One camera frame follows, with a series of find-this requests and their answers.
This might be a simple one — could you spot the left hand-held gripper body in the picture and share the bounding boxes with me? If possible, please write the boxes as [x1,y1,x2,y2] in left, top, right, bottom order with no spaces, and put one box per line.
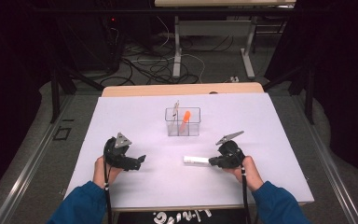
[103,132,142,172]

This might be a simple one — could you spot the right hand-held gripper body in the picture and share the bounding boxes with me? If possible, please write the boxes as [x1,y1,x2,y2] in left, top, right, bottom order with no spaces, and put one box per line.
[214,130,246,170]

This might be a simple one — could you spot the white glue stick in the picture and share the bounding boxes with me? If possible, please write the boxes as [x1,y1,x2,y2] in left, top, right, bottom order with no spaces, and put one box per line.
[183,155,213,167]

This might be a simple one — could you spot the clear plastic pen holder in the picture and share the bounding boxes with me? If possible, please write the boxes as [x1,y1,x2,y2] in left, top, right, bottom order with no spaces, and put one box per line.
[164,106,202,137]

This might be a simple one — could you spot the orange highlighter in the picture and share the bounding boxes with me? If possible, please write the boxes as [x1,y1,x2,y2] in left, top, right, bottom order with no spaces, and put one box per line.
[179,110,192,135]

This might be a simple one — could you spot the white pen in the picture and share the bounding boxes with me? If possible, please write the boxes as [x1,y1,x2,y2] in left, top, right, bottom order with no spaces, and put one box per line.
[169,99,181,136]

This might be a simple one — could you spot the person's left hand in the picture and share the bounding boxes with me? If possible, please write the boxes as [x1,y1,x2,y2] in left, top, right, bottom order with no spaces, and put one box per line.
[91,155,124,190]

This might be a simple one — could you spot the person's right hand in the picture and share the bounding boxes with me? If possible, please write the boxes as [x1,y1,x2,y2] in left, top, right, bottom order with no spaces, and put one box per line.
[224,155,266,192]

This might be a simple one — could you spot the white table mat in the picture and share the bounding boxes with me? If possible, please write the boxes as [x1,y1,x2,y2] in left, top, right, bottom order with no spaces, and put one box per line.
[61,92,315,210]

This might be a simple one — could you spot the person's black printed shirt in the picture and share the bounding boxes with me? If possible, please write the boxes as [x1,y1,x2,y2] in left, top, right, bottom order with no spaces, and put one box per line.
[117,208,247,224]

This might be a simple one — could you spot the wooden table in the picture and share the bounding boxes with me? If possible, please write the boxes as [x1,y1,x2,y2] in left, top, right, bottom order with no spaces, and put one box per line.
[98,81,307,213]

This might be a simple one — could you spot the black metal stand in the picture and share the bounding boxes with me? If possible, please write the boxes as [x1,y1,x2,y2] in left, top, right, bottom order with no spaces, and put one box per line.
[49,58,105,124]
[262,61,317,126]

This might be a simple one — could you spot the black computer tower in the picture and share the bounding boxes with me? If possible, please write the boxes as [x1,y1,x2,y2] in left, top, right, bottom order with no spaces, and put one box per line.
[55,14,123,73]

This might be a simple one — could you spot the white metal-legged desk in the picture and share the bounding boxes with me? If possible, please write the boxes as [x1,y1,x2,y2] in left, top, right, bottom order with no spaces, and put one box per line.
[154,0,297,80]

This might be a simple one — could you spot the dark curtain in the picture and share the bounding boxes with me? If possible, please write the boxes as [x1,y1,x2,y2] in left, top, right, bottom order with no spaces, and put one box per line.
[263,0,358,185]
[0,0,58,207]

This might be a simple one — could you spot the left hand-held gripper cable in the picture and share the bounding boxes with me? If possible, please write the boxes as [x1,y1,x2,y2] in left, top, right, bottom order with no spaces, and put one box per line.
[103,137,114,224]

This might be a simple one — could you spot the hand-held gripper cable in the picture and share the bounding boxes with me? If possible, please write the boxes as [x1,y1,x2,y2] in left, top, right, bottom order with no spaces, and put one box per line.
[103,137,114,224]
[240,154,252,224]

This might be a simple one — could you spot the right hand-held gripper cable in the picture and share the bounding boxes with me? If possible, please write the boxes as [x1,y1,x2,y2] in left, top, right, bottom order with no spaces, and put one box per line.
[240,154,252,224]

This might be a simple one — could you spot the aluminium floor rail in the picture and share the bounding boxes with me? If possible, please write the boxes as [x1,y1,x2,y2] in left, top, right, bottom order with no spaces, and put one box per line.
[291,95,358,224]
[0,94,76,224]

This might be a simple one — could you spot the black floor cables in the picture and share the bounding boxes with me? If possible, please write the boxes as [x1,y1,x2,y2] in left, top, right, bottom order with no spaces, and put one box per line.
[99,33,235,87]

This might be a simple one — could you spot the white floor cable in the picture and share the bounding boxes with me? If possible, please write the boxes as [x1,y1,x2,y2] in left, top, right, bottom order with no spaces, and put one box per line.
[156,15,207,84]

